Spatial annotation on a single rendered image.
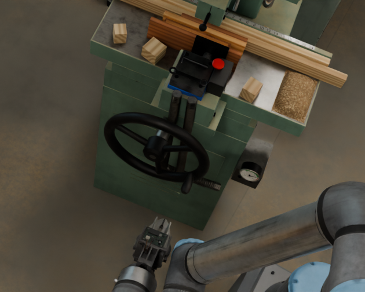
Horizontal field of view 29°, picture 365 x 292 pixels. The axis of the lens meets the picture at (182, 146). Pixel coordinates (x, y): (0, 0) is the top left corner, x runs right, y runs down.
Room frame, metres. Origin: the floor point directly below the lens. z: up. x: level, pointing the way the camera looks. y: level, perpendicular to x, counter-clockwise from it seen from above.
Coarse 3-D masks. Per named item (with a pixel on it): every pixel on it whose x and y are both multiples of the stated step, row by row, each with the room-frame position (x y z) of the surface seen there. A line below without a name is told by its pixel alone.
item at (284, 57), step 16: (128, 0) 1.19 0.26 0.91; (144, 0) 1.18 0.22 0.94; (160, 16) 1.18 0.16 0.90; (192, 16) 1.18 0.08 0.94; (240, 32) 1.18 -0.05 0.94; (256, 48) 1.16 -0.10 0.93; (272, 48) 1.17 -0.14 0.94; (288, 64) 1.15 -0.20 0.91; (304, 64) 1.15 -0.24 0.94; (320, 64) 1.16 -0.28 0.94; (320, 80) 1.15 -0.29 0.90; (336, 80) 1.14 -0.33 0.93
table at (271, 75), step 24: (144, 24) 1.14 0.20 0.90; (96, 48) 1.03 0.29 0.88; (120, 48) 1.04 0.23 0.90; (168, 48) 1.09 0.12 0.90; (144, 72) 1.02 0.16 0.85; (168, 72) 1.02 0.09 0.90; (240, 72) 1.09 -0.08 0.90; (264, 72) 1.11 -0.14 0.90; (264, 96) 1.04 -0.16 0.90; (216, 120) 0.94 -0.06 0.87; (264, 120) 1.00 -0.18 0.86; (288, 120) 0.99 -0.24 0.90
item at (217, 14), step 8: (200, 0) 1.13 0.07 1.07; (208, 0) 1.14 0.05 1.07; (216, 0) 1.15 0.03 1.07; (224, 0) 1.16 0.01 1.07; (200, 8) 1.13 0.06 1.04; (208, 8) 1.13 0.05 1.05; (216, 8) 1.13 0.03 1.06; (224, 8) 1.13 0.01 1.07; (200, 16) 1.13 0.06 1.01; (216, 16) 1.13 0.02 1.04; (224, 16) 1.15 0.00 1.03; (216, 24) 1.13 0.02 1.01
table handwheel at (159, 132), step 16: (128, 112) 0.85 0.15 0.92; (112, 128) 0.84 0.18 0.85; (160, 128) 0.83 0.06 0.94; (176, 128) 0.84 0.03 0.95; (112, 144) 0.84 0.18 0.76; (144, 144) 0.84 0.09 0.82; (160, 144) 0.84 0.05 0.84; (192, 144) 0.82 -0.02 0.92; (128, 160) 0.83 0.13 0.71; (160, 160) 0.81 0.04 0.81; (208, 160) 0.83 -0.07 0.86; (160, 176) 0.83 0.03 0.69; (176, 176) 0.83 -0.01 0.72
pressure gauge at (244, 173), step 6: (246, 162) 0.96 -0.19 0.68; (252, 162) 0.96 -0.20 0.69; (240, 168) 0.94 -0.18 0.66; (246, 168) 0.94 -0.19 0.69; (252, 168) 0.94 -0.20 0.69; (258, 168) 0.95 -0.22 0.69; (240, 174) 0.93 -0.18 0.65; (246, 174) 0.93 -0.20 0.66; (252, 174) 0.93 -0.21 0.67; (258, 174) 0.93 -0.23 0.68; (252, 180) 0.93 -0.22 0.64; (258, 180) 0.93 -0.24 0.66
